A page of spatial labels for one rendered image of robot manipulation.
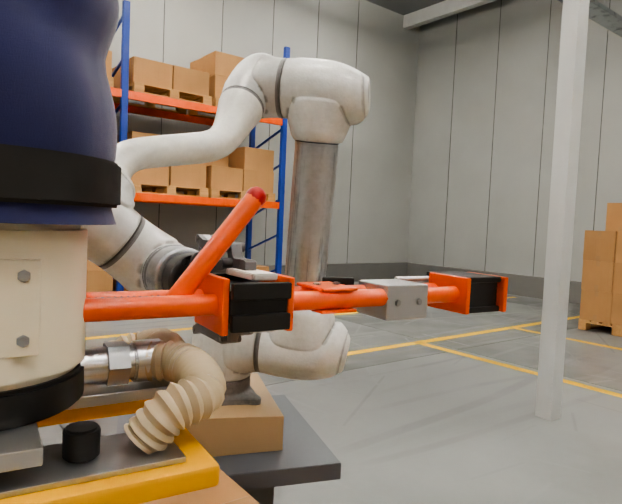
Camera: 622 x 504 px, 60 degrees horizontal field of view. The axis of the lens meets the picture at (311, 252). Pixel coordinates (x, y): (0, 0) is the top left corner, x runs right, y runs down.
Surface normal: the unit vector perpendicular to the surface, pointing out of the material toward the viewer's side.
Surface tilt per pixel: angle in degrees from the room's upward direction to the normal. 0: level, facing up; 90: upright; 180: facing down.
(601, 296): 90
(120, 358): 60
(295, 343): 96
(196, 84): 90
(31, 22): 73
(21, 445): 1
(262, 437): 90
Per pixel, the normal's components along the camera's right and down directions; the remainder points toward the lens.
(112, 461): 0.05, -1.00
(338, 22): 0.62, 0.07
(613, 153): -0.79, 0.00
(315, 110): -0.17, 0.30
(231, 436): 0.31, 0.07
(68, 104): 0.87, 0.10
